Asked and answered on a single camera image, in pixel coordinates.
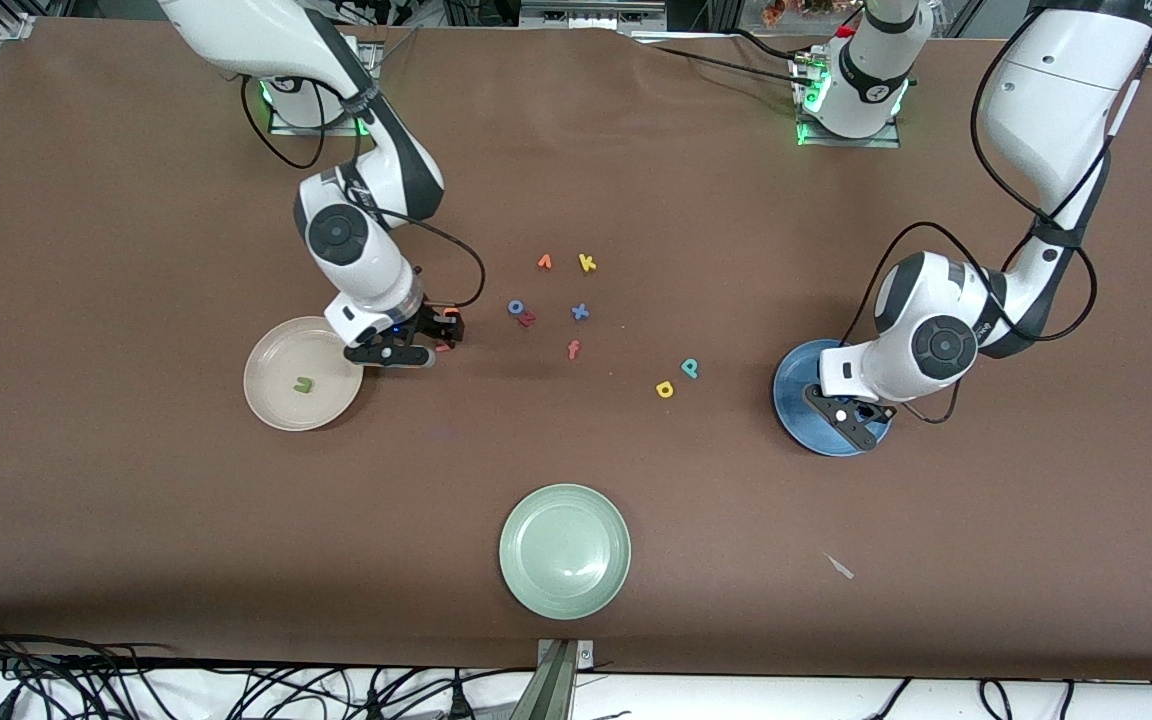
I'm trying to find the blue round plate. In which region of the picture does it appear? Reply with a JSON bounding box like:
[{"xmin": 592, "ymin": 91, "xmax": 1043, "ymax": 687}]
[{"xmin": 772, "ymin": 339, "xmax": 895, "ymax": 458}]

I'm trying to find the beige brown round plate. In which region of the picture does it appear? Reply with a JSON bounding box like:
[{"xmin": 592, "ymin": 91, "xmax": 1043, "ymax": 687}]
[{"xmin": 243, "ymin": 316, "xmax": 365, "ymax": 432}]

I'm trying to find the brown table cover sheet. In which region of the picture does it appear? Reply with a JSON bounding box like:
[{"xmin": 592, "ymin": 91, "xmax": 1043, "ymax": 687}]
[{"xmin": 0, "ymin": 15, "xmax": 1152, "ymax": 681}]

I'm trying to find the pale green round plate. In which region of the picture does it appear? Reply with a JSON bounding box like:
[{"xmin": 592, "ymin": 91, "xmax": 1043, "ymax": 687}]
[{"xmin": 499, "ymin": 484, "xmax": 632, "ymax": 621}]

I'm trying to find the grey metal box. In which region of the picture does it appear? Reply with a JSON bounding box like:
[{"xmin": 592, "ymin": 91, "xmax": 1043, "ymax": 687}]
[{"xmin": 519, "ymin": 0, "xmax": 667, "ymax": 23}]

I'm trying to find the black camera cable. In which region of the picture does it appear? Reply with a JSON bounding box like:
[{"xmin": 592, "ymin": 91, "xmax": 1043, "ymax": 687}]
[
  {"xmin": 839, "ymin": 10, "xmax": 1099, "ymax": 426},
  {"xmin": 239, "ymin": 75, "xmax": 487, "ymax": 311}
]

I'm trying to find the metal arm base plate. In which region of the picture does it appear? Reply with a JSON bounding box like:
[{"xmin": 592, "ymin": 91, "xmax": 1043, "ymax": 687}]
[
  {"xmin": 796, "ymin": 55, "xmax": 902, "ymax": 149},
  {"xmin": 269, "ymin": 95, "xmax": 377, "ymax": 137}
]

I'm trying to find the aluminium camera mount profile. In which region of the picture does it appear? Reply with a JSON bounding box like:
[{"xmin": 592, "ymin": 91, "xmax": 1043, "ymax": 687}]
[{"xmin": 511, "ymin": 638, "xmax": 597, "ymax": 720}]

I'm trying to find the black cable to arm base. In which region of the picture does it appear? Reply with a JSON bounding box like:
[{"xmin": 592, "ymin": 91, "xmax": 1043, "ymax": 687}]
[{"xmin": 631, "ymin": 28, "xmax": 817, "ymax": 91}]

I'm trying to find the tangled black cable bundle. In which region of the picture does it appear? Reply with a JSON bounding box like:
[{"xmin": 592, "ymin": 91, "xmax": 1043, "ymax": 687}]
[{"xmin": 0, "ymin": 615, "xmax": 537, "ymax": 720}]

